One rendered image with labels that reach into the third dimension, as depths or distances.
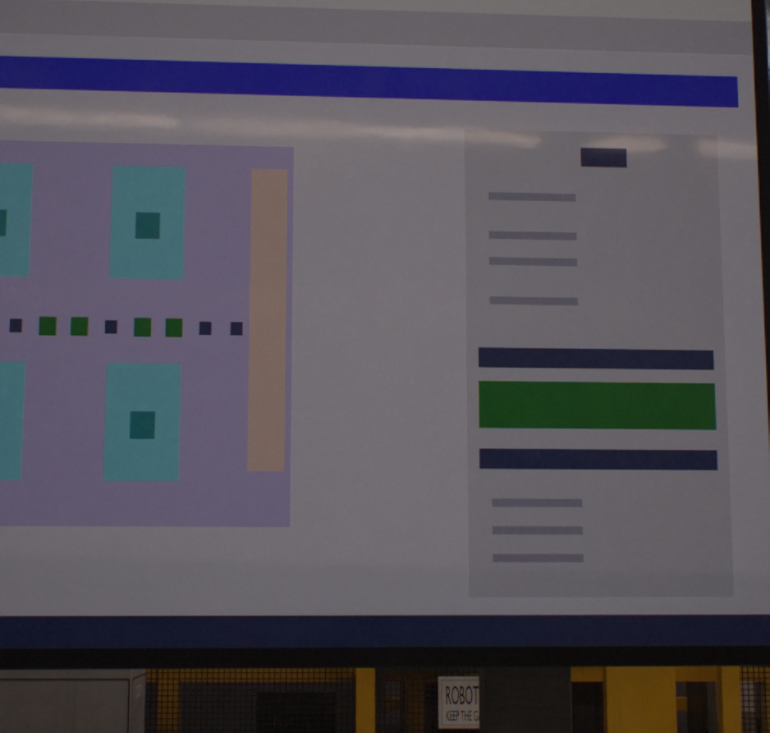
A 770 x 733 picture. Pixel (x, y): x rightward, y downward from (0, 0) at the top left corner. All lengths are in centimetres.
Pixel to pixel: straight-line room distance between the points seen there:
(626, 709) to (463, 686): 87
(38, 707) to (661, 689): 322
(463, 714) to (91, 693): 203
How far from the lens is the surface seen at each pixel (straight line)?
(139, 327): 113
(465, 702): 800
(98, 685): 722
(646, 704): 806
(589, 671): 918
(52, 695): 726
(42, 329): 114
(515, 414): 114
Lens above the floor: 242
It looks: 9 degrees up
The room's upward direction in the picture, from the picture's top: straight up
